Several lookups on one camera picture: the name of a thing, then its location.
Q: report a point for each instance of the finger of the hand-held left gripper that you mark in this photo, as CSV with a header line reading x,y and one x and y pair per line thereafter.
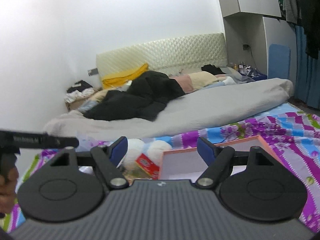
x,y
62,141

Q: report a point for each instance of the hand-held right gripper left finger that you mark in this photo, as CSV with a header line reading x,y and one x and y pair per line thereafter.
x,y
118,150

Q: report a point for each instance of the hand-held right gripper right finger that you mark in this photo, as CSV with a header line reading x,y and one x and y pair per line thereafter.
x,y
206,151

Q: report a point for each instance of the pink cardboard box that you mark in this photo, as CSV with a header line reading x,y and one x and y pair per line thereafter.
x,y
180,163

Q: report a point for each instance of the person's left hand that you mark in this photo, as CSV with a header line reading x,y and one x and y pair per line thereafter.
x,y
7,195

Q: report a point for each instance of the white plush toy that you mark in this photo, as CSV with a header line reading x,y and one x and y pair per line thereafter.
x,y
157,150

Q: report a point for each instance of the grey duvet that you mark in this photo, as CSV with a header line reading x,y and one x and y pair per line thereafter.
x,y
212,105

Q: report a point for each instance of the clothes pile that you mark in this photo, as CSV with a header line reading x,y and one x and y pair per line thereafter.
x,y
77,91

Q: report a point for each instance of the black jacket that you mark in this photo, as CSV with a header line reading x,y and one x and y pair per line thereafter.
x,y
140,92

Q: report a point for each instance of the pink pillow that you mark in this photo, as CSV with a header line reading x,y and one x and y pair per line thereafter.
x,y
183,83

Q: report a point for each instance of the yellow blanket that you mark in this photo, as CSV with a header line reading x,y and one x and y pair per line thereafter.
x,y
120,77

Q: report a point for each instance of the beige pillow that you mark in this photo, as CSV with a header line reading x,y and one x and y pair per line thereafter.
x,y
202,78

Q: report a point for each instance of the purple floral bedsheet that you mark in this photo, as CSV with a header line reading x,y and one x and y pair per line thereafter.
x,y
287,155

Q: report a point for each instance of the black cloth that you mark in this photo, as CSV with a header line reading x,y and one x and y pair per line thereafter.
x,y
212,68

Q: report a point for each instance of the dark blue patterned cloth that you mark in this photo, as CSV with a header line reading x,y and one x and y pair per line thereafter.
x,y
255,74

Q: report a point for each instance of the group of small bottles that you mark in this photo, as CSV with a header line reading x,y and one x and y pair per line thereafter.
x,y
241,65

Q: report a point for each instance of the cream quilted headboard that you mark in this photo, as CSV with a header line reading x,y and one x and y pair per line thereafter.
x,y
175,50

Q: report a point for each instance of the blue curtain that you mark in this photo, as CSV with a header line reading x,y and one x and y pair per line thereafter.
x,y
308,80

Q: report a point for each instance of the black hanging garment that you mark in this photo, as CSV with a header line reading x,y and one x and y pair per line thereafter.
x,y
312,17

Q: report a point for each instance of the grey striped hanging garment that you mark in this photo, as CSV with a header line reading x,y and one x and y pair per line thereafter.
x,y
291,2

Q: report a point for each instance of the grey wall socket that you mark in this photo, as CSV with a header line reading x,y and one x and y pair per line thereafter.
x,y
92,71

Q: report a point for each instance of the black wall outlet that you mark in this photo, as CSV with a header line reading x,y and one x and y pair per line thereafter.
x,y
246,47

